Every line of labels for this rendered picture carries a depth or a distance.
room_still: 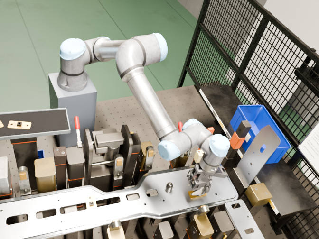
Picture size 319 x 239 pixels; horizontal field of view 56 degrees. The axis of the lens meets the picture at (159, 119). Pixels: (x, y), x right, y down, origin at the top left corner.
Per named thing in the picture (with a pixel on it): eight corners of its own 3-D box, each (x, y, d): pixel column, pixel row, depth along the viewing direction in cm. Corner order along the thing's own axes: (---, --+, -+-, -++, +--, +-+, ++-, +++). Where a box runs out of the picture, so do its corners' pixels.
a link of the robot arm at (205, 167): (215, 150, 121) (225, 167, 116) (211, 157, 124) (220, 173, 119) (199, 152, 118) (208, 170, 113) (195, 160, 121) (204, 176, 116)
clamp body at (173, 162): (163, 196, 167) (179, 156, 142) (157, 181, 173) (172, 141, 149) (173, 194, 169) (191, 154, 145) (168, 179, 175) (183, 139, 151)
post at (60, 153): (57, 206, 150) (54, 156, 123) (56, 197, 153) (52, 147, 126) (67, 204, 152) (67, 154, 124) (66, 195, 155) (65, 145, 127)
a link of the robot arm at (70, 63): (55, 63, 150) (54, 39, 140) (79, 57, 157) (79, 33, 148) (67, 77, 144) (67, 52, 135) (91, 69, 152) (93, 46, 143)
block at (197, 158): (180, 196, 169) (199, 155, 144) (178, 190, 171) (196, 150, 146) (185, 195, 170) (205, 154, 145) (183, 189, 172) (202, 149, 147)
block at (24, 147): (21, 193, 151) (8, 133, 120) (21, 180, 156) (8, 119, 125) (42, 190, 154) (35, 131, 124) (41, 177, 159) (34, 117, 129)
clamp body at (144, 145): (132, 198, 162) (143, 156, 136) (126, 182, 168) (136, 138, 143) (143, 197, 164) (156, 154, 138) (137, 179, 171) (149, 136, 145)
